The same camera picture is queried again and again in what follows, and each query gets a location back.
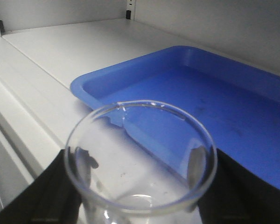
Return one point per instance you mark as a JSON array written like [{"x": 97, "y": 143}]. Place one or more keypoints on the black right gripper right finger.
[{"x": 237, "y": 196}]

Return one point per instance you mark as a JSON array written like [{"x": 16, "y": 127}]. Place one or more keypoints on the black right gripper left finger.
[{"x": 50, "y": 199}]

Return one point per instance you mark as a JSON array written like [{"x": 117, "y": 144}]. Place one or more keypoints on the clear glass beaker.
[{"x": 140, "y": 162}]

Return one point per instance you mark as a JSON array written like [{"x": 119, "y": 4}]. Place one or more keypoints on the white cabinet shelf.
[{"x": 38, "y": 111}]

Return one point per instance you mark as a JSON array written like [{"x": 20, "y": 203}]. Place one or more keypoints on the blue plastic tray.
[{"x": 200, "y": 98}]

